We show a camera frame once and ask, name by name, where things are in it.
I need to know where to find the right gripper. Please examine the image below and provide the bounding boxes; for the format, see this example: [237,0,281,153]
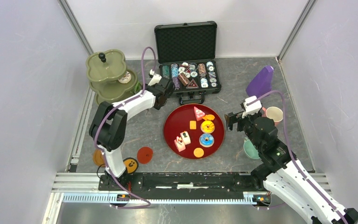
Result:
[224,108,262,150]

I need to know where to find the pink triangular cake slice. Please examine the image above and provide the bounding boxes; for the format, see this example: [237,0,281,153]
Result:
[194,107,206,121]

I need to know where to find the white chocolate donut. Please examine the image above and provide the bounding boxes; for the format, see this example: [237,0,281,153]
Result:
[118,71,132,84]

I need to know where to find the white roll cake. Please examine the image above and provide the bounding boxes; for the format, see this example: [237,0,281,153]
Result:
[180,131,191,145]

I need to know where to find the pink roll cake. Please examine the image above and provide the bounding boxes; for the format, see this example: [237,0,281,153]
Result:
[174,136,186,152]

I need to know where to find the green three-tier dessert stand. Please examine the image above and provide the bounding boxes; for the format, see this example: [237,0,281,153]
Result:
[86,49,141,105]

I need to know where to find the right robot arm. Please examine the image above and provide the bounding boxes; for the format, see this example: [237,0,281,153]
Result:
[224,112,358,224]

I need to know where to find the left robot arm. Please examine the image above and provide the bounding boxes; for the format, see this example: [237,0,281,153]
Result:
[89,77,174,190]

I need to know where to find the orange fish cookie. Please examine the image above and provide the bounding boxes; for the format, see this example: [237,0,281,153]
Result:
[202,114,215,121]

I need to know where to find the yellow donut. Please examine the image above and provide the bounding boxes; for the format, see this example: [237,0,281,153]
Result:
[200,120,215,134]

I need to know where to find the blue donut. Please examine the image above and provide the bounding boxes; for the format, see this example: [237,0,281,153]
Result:
[199,133,214,147]

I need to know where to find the teal cup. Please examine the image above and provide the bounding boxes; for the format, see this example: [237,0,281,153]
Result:
[243,137,260,160]

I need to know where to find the yellow rectangular biscuit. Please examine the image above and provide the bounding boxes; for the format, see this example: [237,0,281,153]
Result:
[189,120,197,130]

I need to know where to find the red round tray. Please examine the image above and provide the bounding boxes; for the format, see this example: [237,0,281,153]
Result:
[163,104,225,160]

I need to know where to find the black poker chip case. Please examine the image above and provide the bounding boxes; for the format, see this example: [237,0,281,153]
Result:
[154,21,222,105]

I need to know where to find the pink mug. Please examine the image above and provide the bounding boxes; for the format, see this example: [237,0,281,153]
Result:
[262,106,283,126]

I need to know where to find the purple pitcher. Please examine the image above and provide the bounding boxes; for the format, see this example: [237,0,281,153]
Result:
[246,65,274,98]

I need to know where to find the orange round cookie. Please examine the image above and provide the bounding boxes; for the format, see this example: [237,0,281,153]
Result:
[193,147,204,158]

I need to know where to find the red round coaster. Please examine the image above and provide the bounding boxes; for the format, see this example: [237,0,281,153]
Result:
[137,147,153,164]

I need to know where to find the orange face coaster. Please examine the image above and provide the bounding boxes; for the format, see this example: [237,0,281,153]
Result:
[123,157,139,174]

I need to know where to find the brown wooden coaster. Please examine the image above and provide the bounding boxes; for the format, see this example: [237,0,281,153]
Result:
[93,149,105,168]

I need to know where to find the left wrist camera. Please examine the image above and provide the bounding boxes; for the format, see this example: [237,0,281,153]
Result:
[148,69,162,86]

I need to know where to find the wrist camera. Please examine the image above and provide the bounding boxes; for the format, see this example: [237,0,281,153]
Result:
[241,96,262,118]
[148,69,162,86]

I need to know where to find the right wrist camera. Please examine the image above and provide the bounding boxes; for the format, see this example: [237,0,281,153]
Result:
[241,96,262,118]

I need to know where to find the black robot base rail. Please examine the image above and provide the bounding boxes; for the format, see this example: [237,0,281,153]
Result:
[62,171,272,211]

